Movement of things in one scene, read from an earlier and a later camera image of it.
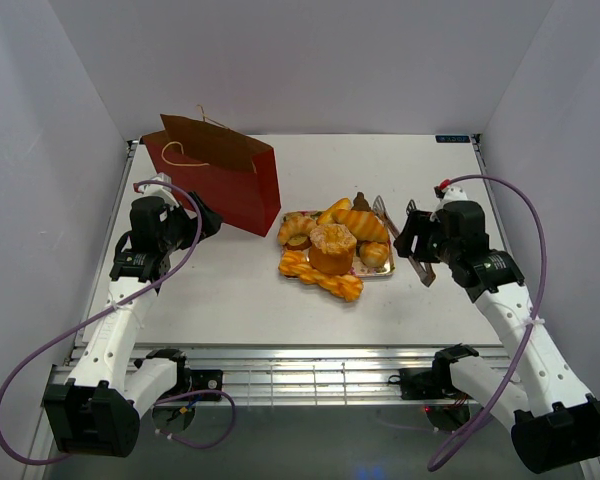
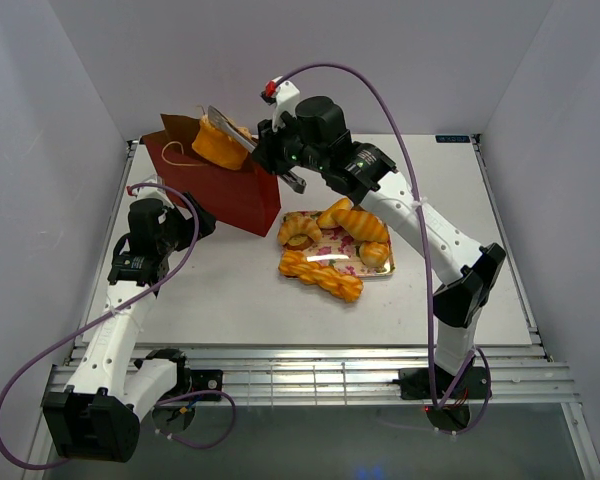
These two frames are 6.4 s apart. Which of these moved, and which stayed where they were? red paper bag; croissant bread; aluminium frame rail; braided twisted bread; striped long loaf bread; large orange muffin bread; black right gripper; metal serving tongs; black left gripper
Moved: metal serving tongs; large orange muffin bread; black right gripper
Stayed: striped long loaf bread; aluminium frame rail; black left gripper; braided twisted bread; red paper bag; croissant bread
